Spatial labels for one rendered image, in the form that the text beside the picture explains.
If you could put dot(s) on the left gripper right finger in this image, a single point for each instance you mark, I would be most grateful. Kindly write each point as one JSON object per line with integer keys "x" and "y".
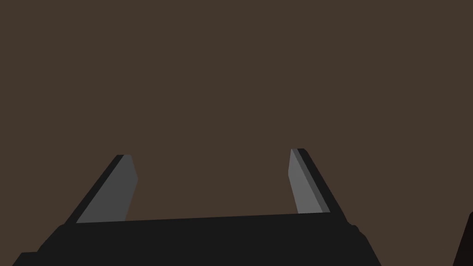
{"x": 306, "y": 188}

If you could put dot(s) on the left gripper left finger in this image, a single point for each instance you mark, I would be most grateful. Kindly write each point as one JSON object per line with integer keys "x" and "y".
{"x": 111, "y": 195}

